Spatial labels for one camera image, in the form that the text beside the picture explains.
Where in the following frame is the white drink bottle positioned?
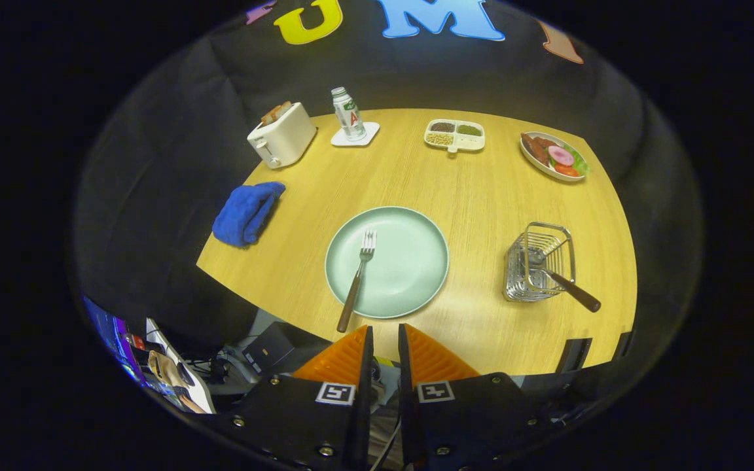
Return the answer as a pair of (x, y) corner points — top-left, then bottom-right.
(331, 87), (367, 142)

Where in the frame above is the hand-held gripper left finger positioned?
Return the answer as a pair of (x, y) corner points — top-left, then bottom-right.
(220, 325), (375, 471)

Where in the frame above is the white square coaster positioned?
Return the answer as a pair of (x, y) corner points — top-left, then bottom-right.
(331, 122), (381, 147)

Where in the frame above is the black equipment box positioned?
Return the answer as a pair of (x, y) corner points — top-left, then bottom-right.
(243, 322), (315, 375)

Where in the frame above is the wooden-handled metal fork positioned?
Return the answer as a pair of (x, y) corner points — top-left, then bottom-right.
(336, 230), (377, 334)

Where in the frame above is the green round plate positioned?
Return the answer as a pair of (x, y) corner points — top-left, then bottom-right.
(325, 207), (450, 319)

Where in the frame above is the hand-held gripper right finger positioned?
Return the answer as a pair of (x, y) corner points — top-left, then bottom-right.
(398, 323), (574, 471)

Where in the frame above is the blue folded cloth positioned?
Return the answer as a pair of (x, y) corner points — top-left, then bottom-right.
(212, 182), (286, 248)

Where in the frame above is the metal wire basket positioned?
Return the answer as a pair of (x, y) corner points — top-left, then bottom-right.
(503, 222), (577, 303)

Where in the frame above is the white plate with food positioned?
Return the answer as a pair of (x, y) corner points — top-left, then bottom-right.
(519, 131), (588, 183)

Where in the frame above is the white divided condiment dish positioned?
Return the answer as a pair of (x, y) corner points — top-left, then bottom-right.
(424, 119), (486, 154)

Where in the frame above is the white toaster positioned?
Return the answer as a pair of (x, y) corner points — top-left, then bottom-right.
(247, 105), (318, 170)

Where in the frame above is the wooden-handled metal spoon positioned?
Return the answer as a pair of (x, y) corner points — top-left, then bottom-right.
(528, 249), (602, 313)

